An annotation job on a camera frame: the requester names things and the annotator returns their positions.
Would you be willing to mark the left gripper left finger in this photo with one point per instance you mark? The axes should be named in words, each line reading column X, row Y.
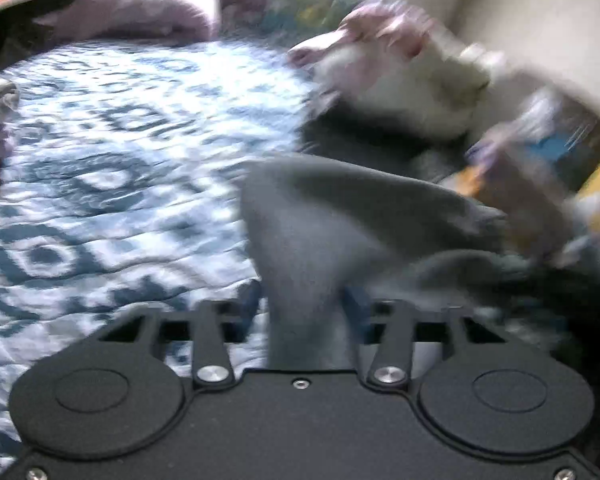
column 216, row 324

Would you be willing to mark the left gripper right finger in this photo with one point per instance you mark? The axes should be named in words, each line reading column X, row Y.
column 383, row 333

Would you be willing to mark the grey fleece garment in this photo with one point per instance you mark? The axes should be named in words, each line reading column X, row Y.
column 316, row 226

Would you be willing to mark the pile of unfolded clothes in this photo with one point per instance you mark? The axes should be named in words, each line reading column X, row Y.
column 532, row 143

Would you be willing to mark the blue white patterned quilt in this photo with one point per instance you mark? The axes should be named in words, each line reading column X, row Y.
column 121, row 192

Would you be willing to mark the colourful patterned headboard strip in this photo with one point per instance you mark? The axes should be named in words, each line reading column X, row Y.
column 286, row 16

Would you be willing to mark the pink pillow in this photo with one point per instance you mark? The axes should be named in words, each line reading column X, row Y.
column 191, row 20

